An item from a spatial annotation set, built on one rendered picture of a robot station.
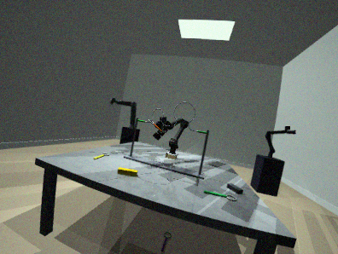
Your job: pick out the yellow rectangular block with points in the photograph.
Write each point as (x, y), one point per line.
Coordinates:
(127, 172)

